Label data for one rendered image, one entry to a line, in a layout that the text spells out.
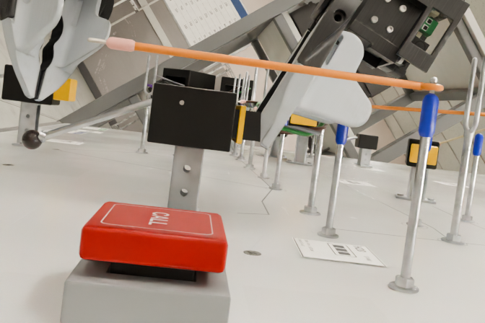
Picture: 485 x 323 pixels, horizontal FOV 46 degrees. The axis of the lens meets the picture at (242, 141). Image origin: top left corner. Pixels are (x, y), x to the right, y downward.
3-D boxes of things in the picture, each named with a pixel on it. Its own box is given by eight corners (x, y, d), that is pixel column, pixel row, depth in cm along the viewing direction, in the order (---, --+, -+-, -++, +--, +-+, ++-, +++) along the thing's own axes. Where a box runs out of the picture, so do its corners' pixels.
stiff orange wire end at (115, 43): (88, 47, 27) (89, 34, 27) (435, 94, 29) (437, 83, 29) (84, 44, 26) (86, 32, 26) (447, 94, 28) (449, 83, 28)
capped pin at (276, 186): (285, 190, 61) (296, 110, 61) (273, 189, 61) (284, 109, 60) (277, 188, 63) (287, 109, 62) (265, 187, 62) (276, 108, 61)
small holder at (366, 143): (331, 161, 119) (335, 130, 118) (369, 165, 119) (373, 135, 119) (336, 163, 114) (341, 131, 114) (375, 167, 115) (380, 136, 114)
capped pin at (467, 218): (465, 222, 55) (478, 133, 54) (455, 219, 56) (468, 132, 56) (478, 223, 55) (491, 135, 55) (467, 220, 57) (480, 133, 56)
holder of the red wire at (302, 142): (315, 161, 110) (322, 105, 109) (312, 166, 97) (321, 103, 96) (288, 158, 111) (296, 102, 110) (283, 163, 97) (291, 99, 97)
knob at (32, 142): (25, 148, 41) (25, 128, 41) (45, 149, 41) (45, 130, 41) (18, 149, 40) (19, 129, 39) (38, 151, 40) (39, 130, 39)
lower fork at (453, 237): (470, 246, 43) (499, 57, 42) (447, 244, 43) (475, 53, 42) (457, 240, 45) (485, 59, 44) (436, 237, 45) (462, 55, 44)
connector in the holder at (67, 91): (60, 99, 76) (62, 78, 76) (75, 101, 76) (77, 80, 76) (52, 99, 72) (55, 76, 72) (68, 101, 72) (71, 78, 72)
